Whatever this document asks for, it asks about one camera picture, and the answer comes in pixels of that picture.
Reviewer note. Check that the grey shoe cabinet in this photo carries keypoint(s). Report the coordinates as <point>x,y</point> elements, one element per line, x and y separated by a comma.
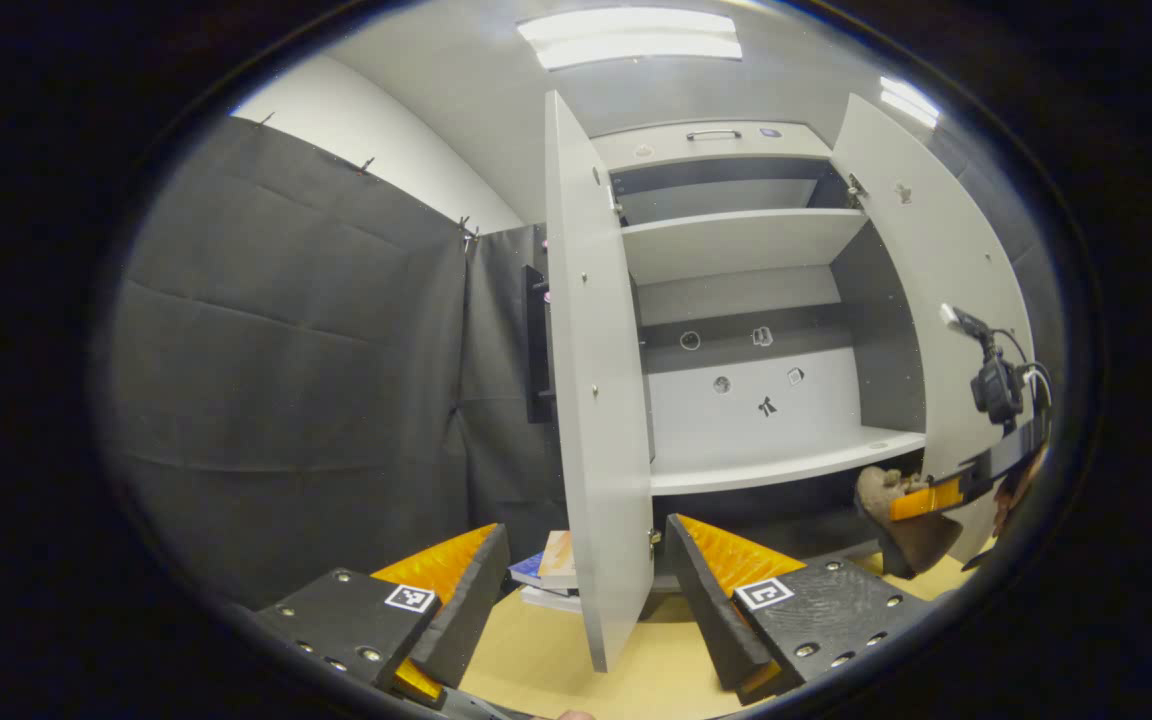
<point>736,245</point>

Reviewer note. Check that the small ceiling light panel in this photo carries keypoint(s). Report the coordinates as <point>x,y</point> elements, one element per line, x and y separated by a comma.
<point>908,100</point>

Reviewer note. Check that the large ceiling light panel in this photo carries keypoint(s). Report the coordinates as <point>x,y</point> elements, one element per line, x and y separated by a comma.
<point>631,38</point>

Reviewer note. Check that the grey cabinet door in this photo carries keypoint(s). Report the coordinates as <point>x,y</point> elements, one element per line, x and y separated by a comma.
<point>591,400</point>
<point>936,250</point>

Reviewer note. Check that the black backdrop cloth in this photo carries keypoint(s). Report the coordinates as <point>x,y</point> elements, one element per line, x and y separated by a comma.
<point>286,350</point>
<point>1041,300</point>

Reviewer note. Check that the brown fuzzy shoe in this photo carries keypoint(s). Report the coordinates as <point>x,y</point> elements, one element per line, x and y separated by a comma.
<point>921,545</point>

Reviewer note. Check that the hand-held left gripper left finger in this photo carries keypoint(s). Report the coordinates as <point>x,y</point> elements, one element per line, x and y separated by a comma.
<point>471,620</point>

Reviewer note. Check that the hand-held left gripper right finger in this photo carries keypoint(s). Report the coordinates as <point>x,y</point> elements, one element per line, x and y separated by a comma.
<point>711,615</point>

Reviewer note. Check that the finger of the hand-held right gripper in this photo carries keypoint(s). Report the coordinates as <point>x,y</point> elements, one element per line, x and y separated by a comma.
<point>926,498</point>

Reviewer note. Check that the blue cover book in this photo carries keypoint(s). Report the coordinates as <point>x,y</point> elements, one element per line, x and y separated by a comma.
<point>526,572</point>

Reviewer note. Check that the metal door hinge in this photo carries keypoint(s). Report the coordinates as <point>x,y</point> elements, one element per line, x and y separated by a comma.
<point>654,542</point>
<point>854,189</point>
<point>616,204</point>

